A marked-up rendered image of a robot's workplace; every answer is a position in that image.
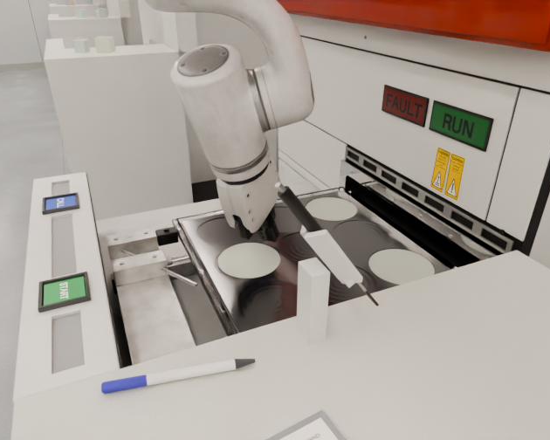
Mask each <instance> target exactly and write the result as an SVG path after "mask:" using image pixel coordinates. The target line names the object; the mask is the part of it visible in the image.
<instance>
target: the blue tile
mask: <svg viewBox="0 0 550 440"><path fill-rule="evenodd" d="M72 205H77V203H76V197H75V196H65V197H60V198H54V199H48V200H46V208H45V209H46V210H50V209H56V208H61V207H66V206H72Z"/></svg>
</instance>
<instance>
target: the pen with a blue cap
mask: <svg viewBox="0 0 550 440"><path fill-rule="evenodd" d="M254 362H255V359H231V360H226V361H217V362H211V363H207V364H202V365H197V366H192V367H186V368H178V369H172V370H168V371H162V372H158V373H153V374H147V375H138V376H133V377H128V378H123V379H119V380H113V381H108V382H102V383H101V391H102V393H103V394H106V393H111V392H115V391H121V390H125V389H131V388H139V387H144V386H147V385H148V386H149V385H154V384H159V383H164V382H172V381H178V380H182V379H187V378H192V377H197V376H202V375H211V374H215V373H221V372H225V371H231V370H235V369H238V368H242V367H244V366H247V365H250V364H252V363H254Z"/></svg>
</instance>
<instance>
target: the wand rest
mask: <svg viewBox="0 0 550 440"><path fill-rule="evenodd" d="M300 235H301V236H302V237H303V238H304V239H305V240H306V241H307V242H308V243H309V245H310V246H311V247H312V248H313V250H314V251H315V252H316V253H317V254H318V256H319V257H320V258H321V259H322V261H323V262H324V263H325V264H326V265H327V267H328V268H329V269H330V270H331V272H332V273H333V274H334V275H335V277H336V278H337V279H338V280H339V281H340V282H341V283H342V284H346V285H347V287H348V288H350V287H351V286H352V285H353V284H354V283H360V282H362V279H363V277H362V275H360V273H359V272H358V271H357V269H356V268H355V267H354V265H353V264H352V263H351V261H350V260H349V259H348V257H347V256H346V254H345V253H344V252H343V251H342V249H341V248H340V247H339V246H338V245H337V243H336V242H335V241H334V239H333V238H332V237H331V235H330V234H329V233H328V231H327V230H318V231H313V232H308V231H307V230H306V228H305V227H304V226H303V225H302V228H301V231H300ZM329 282H330V271H329V270H328V269H327V268H326V267H325V266H324V265H323V264H322V263H321V262H320V261H319V260H318V259H317V258H309V259H306V260H302V261H299V269H298V297H297V328H298V330H299V331H300V333H301V334H302V335H303V337H304V338H305V340H306V342H307V343H308V344H312V343H314V342H317V341H320V340H324V339H325V338H326V330H327V307H328V294H329Z"/></svg>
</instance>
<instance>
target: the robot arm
mask: <svg viewBox="0 0 550 440"><path fill-rule="evenodd" d="M145 1H146V3H147V4H148V5H149V6H150V7H151V8H153V9H154V10H158V11H162V12H205V13H215V14H221V15H225V16H227V17H232V18H235V19H236V20H238V21H240V22H242V23H244V24H246V25H247V26H249V27H250V28H251V29H252V30H254V31H255V32H256V33H257V34H258V36H259V37H260V39H261V40H262V42H263V44H264V46H265V49H266V52H267V55H268V62H267V64H265V65H262V66H260V67H257V68H254V69H245V67H244V62H243V59H242V56H241V53H240V52H239V50H238V49H237V48H236V47H234V46H232V45H227V44H221V43H217V44H209V45H202V46H199V47H197V48H195V49H193V50H191V51H189V52H187V53H185V54H184V55H182V56H181V57H180V58H179V59H178V60H177V61H176V62H175V63H174V65H173V67H172V69H171V73H170V77H171V80H172V82H173V85H174V87H175V89H176V91H177V94H178V96H179V98H180V100H181V102H182V105H183V107H184V109H185V112H186V114H187V115H188V117H189V121H190V123H191V125H192V127H193V128H194V131H195V133H196V136H197V138H198V140H199V142H200V144H201V146H202V149H203V152H204V153H205V155H206V158H207V160H208V162H209V164H210V167H211V169H212V171H213V173H214V174H215V176H216V177H217V192H218V196H219V200H220V203H221V205H222V208H223V213H224V214H225V217H226V219H227V222H228V224H229V226H230V227H232V228H235V227H236V226H237V224H238V226H239V230H240V235H241V238H243V239H247V240H249V239H250V238H251V237H252V235H253V234H254V232H257V233H258V236H259V237H260V238H261V239H262V240H264V241H271V242H274V243H275V242H276V240H277V239H276V237H278V236H279V233H278V228H277V225H276V223H275V221H274V219H275V216H276V214H275V209H274V204H275V202H276V201H277V200H278V190H277V189H276V188H275V184H276V183H277V182H281V181H280V178H279V175H278V171H277V168H276V166H275V164H274V161H273V159H272V157H271V153H270V149H269V147H268V143H267V140H266V138H265V132H267V131H269V130H272V129H275V128H279V127H284V126H288V125H291V124H293V123H297V122H299V121H302V120H304V119H306V118H307V117H308V116H309V115H310V114H311V113H312V111H313V107H314V100H315V98H314V93H313V83H312V79H311V73H310V71H309V66H308V62H307V58H306V52H305V48H304V45H303V42H302V39H301V36H300V35H299V31H298V28H297V26H296V25H295V23H294V22H293V20H292V18H291V16H290V15H289V14H288V12H287V11H286V10H285V9H284V8H283V6H282V5H281V4H280V3H279V2H278V1H277V0H145Z"/></svg>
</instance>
